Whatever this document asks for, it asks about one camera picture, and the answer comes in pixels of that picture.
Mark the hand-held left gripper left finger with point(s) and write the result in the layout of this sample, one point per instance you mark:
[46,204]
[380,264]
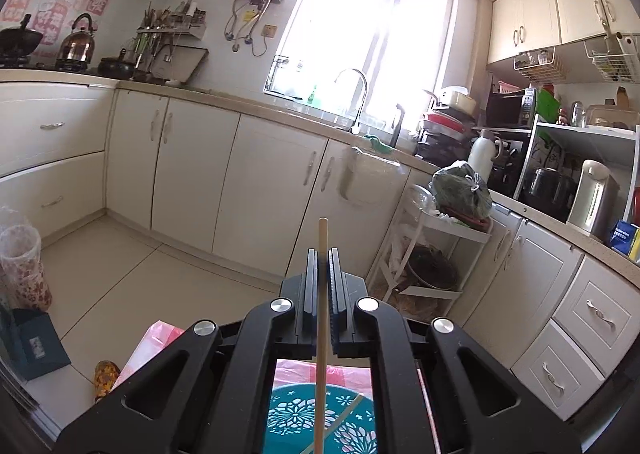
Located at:
[312,294]

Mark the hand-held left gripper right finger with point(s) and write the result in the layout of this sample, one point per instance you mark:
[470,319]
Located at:
[334,294]

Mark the wooden chopstick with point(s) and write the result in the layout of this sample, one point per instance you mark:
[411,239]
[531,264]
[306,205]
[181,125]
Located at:
[350,405]
[323,254]

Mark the teal perforated utensil holder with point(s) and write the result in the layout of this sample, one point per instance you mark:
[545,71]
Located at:
[290,414]

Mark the white rolling cart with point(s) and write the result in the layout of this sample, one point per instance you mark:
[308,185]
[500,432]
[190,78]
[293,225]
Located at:
[435,244]

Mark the clear plastic bag on cabinet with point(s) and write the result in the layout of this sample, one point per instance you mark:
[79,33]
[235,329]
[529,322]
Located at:
[372,176]

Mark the green cloth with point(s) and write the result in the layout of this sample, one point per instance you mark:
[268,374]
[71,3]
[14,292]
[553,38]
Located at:
[378,144]

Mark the cream base cabinet with doors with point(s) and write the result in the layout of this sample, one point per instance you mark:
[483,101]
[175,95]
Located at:
[200,174]

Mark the bag of green vegetables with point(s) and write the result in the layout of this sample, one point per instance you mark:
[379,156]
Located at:
[462,189]

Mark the pink checkered plastic tablecloth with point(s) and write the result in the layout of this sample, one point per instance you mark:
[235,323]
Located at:
[150,349]

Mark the black tap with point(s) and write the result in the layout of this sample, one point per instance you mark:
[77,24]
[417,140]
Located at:
[397,126]

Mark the stack of dishes and pots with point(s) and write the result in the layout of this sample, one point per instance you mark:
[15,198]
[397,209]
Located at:
[445,131]

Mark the green bottle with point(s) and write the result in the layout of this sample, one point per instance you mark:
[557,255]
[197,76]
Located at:
[312,95]

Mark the white thermos jug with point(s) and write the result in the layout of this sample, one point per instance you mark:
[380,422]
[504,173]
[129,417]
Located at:
[482,159]

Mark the chrome sink faucet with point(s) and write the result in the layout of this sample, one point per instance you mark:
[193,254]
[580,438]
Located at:
[363,89]

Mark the cream cabinet beside cart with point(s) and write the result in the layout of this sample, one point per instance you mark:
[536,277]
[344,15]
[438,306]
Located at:
[550,294]

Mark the yellow floral slipper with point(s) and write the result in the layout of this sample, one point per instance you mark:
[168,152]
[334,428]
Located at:
[106,379]

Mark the black rice cooker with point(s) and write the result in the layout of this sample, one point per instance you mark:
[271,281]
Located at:
[547,186]

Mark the black microwave oven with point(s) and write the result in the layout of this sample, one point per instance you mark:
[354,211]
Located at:
[507,109]

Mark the leaning cutting board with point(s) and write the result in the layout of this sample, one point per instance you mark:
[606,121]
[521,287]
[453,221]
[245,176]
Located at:
[177,64]

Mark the kitchen window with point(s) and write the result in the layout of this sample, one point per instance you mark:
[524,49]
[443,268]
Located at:
[360,24]

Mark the white electric water boiler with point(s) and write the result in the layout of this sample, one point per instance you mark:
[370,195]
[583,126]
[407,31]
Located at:
[592,199]

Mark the dark teal dustpan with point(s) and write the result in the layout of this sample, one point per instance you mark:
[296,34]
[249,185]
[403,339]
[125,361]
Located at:
[35,344]

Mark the green plastic container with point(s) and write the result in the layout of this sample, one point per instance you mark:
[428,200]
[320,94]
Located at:
[549,105]

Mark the floral waste bin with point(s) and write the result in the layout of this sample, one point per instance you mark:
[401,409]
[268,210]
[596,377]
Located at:
[25,269]

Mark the blue carton box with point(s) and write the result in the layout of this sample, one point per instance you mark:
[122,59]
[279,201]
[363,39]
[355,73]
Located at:
[622,239]

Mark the cream drawer cabinet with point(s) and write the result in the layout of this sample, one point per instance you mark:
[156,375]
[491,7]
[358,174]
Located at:
[50,159]

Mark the white countertop shelf rack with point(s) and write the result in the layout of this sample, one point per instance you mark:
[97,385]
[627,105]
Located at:
[585,134]

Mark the black cooking pot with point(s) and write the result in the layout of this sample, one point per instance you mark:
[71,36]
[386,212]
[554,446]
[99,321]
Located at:
[116,66]

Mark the glass jar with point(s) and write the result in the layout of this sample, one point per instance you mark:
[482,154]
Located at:
[578,115]

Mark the steel kettle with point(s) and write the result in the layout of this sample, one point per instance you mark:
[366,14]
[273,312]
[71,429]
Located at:
[75,46]

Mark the black wok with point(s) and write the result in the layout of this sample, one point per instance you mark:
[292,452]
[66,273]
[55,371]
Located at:
[20,39]

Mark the wall power socket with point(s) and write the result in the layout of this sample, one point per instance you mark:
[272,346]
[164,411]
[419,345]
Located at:
[270,30]

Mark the wall utensil rack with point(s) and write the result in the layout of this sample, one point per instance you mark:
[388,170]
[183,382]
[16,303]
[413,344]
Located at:
[170,26]

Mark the dark sliding door frame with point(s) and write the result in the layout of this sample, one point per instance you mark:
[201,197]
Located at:
[15,399]

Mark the cream wall cabinet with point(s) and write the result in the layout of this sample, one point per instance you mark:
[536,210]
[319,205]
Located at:
[550,9]

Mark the pink wall stickers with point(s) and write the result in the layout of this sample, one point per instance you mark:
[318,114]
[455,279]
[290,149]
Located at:
[55,9]

